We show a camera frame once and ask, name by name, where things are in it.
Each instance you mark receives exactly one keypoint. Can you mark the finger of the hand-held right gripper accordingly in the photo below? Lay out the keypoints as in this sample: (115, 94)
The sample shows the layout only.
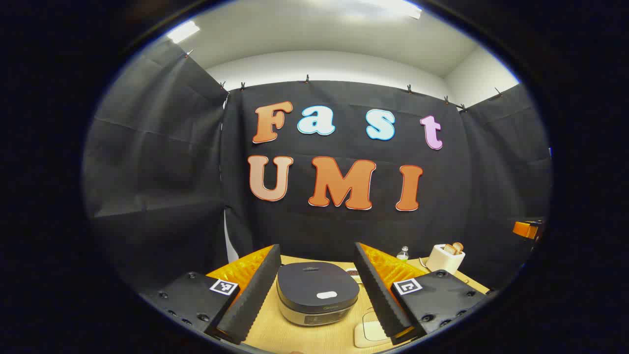
(523, 229)

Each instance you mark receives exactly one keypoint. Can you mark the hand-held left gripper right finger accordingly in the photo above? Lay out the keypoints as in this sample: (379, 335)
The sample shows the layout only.
(381, 295)

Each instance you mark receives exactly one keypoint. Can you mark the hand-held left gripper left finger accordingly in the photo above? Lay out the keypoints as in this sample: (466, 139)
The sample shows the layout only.
(255, 295)

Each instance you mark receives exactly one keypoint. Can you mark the cream chopstick holder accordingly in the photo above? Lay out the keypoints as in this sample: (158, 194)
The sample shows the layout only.
(368, 334)

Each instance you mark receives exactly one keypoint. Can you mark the dark grey rice cooker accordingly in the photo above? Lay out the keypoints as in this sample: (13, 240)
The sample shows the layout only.
(314, 285)

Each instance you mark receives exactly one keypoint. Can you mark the small round white plate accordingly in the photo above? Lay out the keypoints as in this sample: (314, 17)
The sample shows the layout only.
(352, 272)

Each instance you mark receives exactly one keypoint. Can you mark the green label plastic bottle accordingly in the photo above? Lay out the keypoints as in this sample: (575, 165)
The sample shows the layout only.
(403, 254)

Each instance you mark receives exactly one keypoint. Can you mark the toasted bread slice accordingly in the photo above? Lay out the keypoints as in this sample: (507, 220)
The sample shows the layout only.
(449, 250)
(458, 246)

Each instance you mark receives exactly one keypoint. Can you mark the white toaster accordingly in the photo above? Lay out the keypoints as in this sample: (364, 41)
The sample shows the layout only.
(442, 263)

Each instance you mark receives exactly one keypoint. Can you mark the black backdrop cloth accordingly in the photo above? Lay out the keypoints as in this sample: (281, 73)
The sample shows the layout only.
(344, 226)

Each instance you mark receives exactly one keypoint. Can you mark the ceiling light panel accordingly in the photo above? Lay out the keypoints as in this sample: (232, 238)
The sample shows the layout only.
(182, 32)
(410, 10)

